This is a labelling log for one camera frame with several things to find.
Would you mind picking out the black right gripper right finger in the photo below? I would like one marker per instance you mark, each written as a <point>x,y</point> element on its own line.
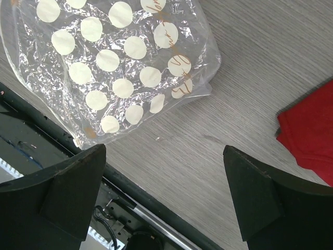
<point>275,209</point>

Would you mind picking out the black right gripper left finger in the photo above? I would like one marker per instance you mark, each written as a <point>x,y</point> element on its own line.
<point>52,208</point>

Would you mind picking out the clear polka dot zip bag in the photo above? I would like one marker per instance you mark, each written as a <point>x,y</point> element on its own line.
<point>103,68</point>

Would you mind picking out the red cloth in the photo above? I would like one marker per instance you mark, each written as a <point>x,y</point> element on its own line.
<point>306,131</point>

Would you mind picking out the black table edge rail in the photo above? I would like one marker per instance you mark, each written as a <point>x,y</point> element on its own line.
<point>37,142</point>

